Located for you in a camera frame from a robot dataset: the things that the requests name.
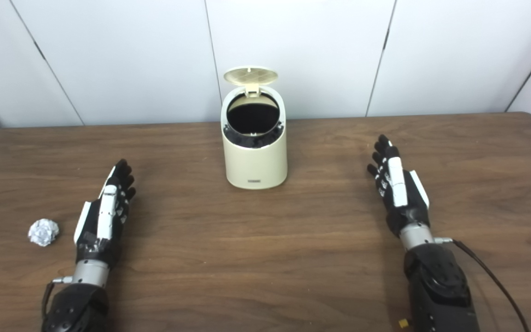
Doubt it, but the white paper ball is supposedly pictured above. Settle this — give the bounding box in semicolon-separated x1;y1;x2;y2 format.
28;219;59;247

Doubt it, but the cream-colored bin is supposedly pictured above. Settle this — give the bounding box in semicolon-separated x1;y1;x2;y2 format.
221;85;288;190

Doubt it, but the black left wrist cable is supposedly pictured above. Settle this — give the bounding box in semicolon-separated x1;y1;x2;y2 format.
41;276;73;320

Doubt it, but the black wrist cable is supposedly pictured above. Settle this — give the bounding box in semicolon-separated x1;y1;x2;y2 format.
434;237;530;332
41;276;73;320

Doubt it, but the cream round bin lid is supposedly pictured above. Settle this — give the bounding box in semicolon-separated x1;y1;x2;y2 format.
224;66;279;97

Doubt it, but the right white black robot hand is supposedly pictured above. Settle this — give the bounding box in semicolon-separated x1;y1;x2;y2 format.
367;135;431;238

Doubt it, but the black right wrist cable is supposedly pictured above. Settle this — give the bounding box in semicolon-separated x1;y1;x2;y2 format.
434;237;530;332

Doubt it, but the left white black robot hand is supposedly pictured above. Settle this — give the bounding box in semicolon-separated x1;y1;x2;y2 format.
73;159;136;268

